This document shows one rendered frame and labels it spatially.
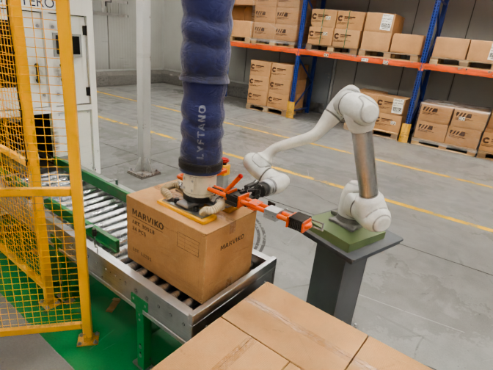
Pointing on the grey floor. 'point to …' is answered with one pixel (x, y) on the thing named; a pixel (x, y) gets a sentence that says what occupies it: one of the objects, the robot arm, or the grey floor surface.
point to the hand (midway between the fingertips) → (239, 198)
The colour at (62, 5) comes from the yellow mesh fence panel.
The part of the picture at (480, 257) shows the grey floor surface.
